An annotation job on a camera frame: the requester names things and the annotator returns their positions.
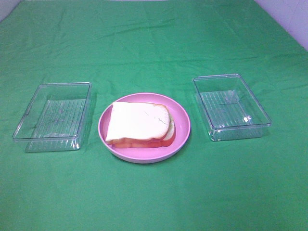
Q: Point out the clear right bread tray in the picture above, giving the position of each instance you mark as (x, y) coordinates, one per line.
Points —
(229, 108)

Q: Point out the green table cloth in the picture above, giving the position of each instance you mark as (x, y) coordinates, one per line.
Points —
(157, 46)

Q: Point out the green lettuce leaf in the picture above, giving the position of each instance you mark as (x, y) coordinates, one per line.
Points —
(171, 124)

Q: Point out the bread slice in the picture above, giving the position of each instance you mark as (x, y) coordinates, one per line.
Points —
(137, 122)
(165, 142)

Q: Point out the clear left ingredient tray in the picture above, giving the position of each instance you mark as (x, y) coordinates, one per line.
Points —
(56, 118)

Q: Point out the pink round plate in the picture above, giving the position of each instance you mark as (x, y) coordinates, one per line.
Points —
(149, 155)

